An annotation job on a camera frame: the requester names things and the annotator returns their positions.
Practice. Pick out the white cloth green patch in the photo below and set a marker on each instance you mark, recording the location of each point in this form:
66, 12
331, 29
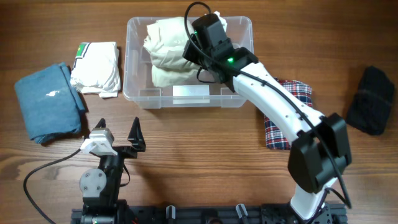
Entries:
95, 69

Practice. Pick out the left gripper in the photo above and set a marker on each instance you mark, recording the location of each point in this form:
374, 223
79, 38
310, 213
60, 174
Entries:
136, 137

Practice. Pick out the black cloth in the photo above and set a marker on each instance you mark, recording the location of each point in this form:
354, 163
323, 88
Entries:
372, 103

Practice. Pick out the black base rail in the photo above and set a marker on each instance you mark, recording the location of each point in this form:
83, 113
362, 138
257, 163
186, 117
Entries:
267, 213

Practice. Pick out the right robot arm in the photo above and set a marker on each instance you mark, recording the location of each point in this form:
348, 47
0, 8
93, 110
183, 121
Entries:
320, 150

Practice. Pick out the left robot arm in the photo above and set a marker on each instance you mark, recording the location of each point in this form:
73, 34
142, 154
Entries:
100, 186

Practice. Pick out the white label on container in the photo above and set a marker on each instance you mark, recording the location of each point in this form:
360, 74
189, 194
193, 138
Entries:
191, 90

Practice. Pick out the cream cloth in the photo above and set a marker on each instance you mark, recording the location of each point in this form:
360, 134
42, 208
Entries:
165, 42

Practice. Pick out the red blue plaid cloth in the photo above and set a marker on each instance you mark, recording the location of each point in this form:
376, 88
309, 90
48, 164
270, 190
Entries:
274, 139

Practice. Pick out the clear plastic storage container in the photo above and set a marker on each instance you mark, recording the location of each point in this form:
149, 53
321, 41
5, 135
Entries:
137, 82

